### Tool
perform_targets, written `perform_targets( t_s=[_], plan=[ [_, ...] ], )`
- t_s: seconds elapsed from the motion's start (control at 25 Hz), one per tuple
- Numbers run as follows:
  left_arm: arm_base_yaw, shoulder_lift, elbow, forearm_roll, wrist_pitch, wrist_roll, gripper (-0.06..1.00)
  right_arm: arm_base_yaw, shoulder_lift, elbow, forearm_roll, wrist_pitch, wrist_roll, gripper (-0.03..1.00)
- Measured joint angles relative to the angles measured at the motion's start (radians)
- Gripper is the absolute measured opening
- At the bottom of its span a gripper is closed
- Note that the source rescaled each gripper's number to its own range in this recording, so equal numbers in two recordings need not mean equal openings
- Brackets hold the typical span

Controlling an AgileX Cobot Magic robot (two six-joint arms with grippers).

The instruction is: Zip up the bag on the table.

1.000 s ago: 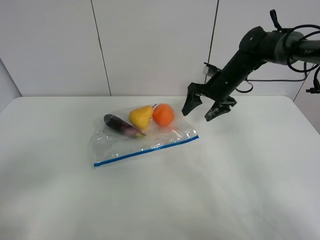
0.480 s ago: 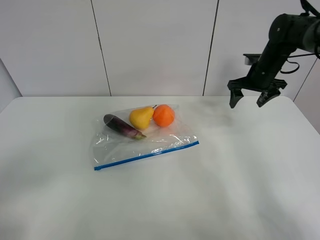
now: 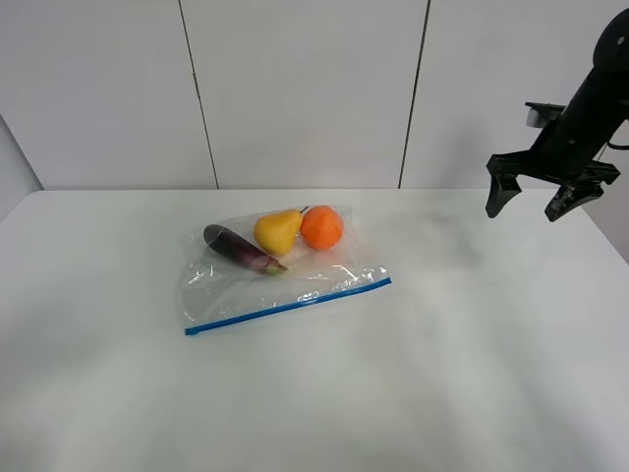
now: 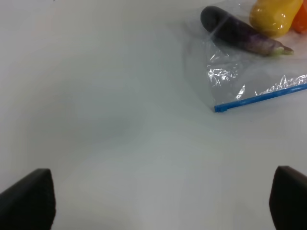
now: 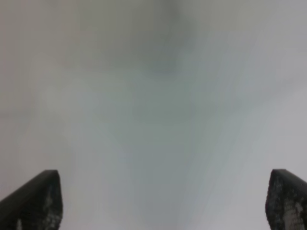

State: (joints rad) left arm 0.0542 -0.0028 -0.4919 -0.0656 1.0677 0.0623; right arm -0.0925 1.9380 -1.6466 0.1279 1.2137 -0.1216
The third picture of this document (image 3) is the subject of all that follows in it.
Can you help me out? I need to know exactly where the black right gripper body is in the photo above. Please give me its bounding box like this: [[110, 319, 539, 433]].
[[487, 117, 619, 184]]

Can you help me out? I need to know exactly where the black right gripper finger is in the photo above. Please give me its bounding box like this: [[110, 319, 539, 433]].
[[486, 170, 522, 218], [544, 181, 603, 222]]

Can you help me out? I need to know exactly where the clear zip bag blue strip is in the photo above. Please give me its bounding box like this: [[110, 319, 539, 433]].
[[180, 203, 393, 337]]

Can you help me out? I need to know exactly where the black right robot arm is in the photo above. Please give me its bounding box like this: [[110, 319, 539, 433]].
[[486, 10, 628, 222]]

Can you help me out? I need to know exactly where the orange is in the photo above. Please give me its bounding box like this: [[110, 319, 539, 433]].
[[300, 206, 344, 251]]

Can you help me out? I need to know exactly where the yellow pear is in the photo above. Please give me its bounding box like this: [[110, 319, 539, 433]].
[[254, 206, 308, 257]]

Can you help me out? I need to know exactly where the purple eggplant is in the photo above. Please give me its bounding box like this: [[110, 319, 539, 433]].
[[202, 224, 288, 275]]

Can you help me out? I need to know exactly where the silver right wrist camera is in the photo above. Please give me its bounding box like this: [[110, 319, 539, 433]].
[[525, 101, 565, 129]]

